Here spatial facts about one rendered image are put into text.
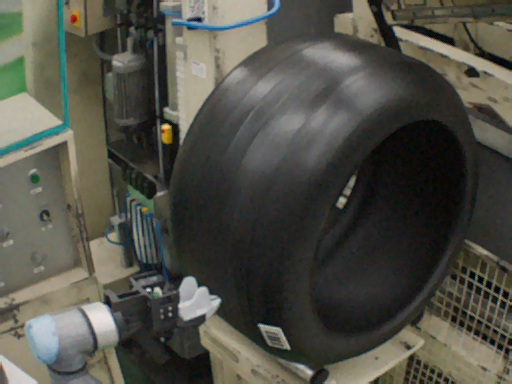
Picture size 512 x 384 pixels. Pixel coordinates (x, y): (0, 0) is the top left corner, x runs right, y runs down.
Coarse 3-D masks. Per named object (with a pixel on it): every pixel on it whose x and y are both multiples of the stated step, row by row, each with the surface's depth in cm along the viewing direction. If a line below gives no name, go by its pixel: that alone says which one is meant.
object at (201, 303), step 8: (200, 288) 113; (200, 296) 113; (208, 296) 115; (184, 304) 112; (192, 304) 113; (200, 304) 114; (208, 304) 115; (216, 304) 117; (184, 312) 112; (192, 312) 114; (200, 312) 114; (208, 312) 115
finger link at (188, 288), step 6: (186, 282) 116; (192, 282) 116; (180, 288) 116; (186, 288) 116; (192, 288) 117; (198, 288) 117; (180, 294) 116; (186, 294) 117; (192, 294) 117; (180, 300) 116; (186, 300) 117; (180, 306) 115
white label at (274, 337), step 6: (258, 324) 114; (264, 330) 114; (270, 330) 113; (276, 330) 112; (264, 336) 116; (270, 336) 115; (276, 336) 114; (282, 336) 113; (270, 342) 116; (276, 342) 115; (282, 342) 114; (282, 348) 116; (288, 348) 115
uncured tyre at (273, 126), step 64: (256, 64) 119; (320, 64) 113; (384, 64) 112; (192, 128) 120; (256, 128) 110; (320, 128) 105; (384, 128) 109; (448, 128) 122; (192, 192) 117; (256, 192) 107; (320, 192) 106; (384, 192) 159; (448, 192) 147; (192, 256) 120; (256, 256) 108; (320, 256) 156; (384, 256) 156; (448, 256) 137; (256, 320) 114; (320, 320) 116; (384, 320) 134
